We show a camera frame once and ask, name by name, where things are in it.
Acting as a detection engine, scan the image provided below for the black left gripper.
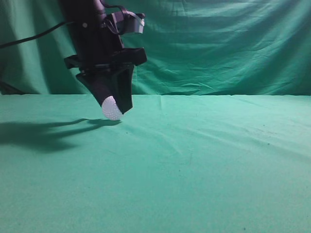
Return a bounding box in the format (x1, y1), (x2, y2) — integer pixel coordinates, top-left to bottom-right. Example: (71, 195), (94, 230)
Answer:
(64, 12), (147, 114)

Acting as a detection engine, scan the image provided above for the white dimpled ball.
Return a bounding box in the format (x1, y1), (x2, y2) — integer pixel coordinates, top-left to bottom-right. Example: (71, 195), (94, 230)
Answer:
(102, 96), (122, 121)

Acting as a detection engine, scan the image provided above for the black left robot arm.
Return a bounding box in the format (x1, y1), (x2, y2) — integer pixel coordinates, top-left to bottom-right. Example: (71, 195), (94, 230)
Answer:
(59, 0), (147, 115)

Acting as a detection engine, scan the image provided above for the green table cloth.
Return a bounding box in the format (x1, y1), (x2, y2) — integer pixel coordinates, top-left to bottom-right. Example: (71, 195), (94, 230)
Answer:
(0, 95), (311, 233)

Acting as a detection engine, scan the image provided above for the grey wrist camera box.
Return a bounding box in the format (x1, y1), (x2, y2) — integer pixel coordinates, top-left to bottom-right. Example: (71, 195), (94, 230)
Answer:
(112, 12), (145, 35)

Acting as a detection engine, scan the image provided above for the black cable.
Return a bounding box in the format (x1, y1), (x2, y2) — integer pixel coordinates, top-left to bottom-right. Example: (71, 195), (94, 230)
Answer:
(0, 20), (76, 49)

